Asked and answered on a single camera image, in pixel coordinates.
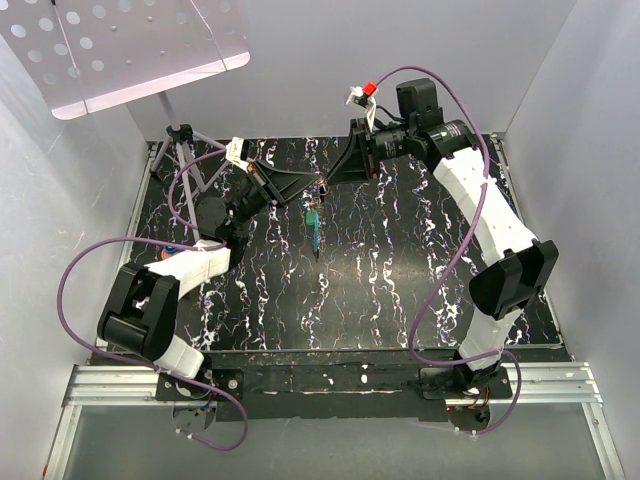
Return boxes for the colourful toy blocks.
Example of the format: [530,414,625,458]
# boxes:
[160,246,181,260]

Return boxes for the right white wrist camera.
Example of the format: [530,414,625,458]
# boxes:
[346,82,378,132]

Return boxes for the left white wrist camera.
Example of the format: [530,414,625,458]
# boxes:
[225,137,250,170]

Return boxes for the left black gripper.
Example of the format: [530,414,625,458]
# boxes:
[229,159,319,234]

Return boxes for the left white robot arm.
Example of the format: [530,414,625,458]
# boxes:
[97,160,320,400]

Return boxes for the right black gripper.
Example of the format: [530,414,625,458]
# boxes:
[325,119,414,187]

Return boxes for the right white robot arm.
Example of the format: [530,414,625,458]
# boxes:
[326,78,559,398]

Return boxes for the green key tag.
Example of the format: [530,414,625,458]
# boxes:
[305,210,319,226]

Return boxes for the perforated music stand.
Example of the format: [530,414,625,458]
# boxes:
[0,0,266,241]

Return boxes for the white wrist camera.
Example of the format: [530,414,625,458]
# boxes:
[225,137,250,170]
[346,82,378,132]

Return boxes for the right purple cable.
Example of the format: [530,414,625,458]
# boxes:
[374,64,524,435]

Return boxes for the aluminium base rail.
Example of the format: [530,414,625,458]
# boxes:
[42,142,626,480]

